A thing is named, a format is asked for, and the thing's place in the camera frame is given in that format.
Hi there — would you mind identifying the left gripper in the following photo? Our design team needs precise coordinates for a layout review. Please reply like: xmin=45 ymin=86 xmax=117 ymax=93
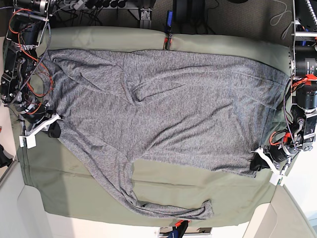
xmin=250 ymin=144 xmax=297 ymax=172

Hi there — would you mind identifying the red black bottom clamp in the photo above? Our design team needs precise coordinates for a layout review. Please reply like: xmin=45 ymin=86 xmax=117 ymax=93
xmin=163 ymin=220 xmax=190 ymax=238

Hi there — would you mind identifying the red black clamp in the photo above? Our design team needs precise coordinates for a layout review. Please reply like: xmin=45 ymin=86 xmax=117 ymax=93
xmin=163 ymin=220 xmax=190 ymax=238
xmin=163 ymin=33 xmax=173 ymax=51

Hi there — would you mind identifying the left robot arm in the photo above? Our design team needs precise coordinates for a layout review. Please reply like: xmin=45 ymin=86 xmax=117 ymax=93
xmin=250 ymin=0 xmax=317 ymax=175

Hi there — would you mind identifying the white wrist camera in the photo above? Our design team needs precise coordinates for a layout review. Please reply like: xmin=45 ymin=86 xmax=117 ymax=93
xmin=252 ymin=147 xmax=291 ymax=186
xmin=19 ymin=114 xmax=64 ymax=149

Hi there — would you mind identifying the blue clamp handle top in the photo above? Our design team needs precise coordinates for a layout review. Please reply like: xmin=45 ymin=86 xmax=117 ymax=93
xmin=165 ymin=10 xmax=173 ymax=34

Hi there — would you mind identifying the grey heathered T-shirt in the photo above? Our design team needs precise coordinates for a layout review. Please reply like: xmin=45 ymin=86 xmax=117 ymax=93
xmin=44 ymin=49 xmax=288 ymax=220

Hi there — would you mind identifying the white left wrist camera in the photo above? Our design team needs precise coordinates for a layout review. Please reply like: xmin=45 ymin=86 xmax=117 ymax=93
xmin=252 ymin=147 xmax=291 ymax=186

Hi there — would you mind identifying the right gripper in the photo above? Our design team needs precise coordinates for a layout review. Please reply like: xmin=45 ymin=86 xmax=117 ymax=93
xmin=17 ymin=101 xmax=61 ymax=138

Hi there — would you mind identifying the white power strip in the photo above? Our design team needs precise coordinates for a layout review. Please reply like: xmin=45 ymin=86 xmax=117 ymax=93
xmin=61 ymin=0 xmax=85 ymax=10

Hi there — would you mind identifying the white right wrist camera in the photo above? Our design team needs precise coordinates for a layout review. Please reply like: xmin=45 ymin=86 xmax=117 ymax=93
xmin=19 ymin=114 xmax=64 ymax=149

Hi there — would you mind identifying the grey metal table bracket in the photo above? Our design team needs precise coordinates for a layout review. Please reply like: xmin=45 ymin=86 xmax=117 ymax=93
xmin=139 ymin=8 xmax=152 ymax=29

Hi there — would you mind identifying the red black top clamp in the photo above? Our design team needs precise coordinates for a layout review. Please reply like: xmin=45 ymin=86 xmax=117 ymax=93
xmin=163 ymin=33 xmax=173 ymax=51

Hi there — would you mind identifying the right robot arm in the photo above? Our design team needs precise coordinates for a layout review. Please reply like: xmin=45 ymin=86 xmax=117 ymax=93
xmin=0 ymin=0 xmax=61 ymax=138

